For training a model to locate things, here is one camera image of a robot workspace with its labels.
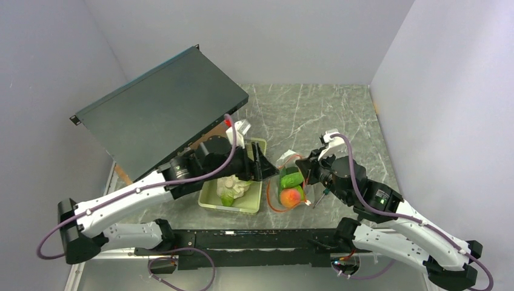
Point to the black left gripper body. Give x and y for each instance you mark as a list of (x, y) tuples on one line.
[(240, 166)]

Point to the orange red peach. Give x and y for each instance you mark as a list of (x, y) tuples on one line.
[(291, 197)]

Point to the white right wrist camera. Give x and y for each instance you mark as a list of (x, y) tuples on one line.
[(331, 145)]

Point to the green handled screwdriver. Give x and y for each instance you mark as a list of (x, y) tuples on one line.
[(325, 192)]

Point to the dark grey rack server chassis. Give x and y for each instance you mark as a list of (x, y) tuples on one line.
[(148, 121)]

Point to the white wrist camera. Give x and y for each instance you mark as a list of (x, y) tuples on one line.
[(331, 145), (235, 133)]

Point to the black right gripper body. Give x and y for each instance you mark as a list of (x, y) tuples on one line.
[(320, 171)]

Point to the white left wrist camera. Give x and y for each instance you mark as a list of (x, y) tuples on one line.
[(235, 133)]

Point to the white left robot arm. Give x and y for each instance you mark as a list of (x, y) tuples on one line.
[(94, 226)]

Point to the light green bitter gourd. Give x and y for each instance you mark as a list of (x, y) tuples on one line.
[(291, 180)]

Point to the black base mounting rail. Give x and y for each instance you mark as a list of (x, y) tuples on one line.
[(259, 247)]

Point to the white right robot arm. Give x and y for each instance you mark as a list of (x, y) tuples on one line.
[(387, 224)]

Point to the clear zip bag orange zipper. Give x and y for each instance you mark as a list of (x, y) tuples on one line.
[(285, 164)]

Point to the white cauliflower with leaves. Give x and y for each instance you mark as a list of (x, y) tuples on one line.
[(233, 188)]

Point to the light green plastic tray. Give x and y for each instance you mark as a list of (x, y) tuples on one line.
[(248, 202)]

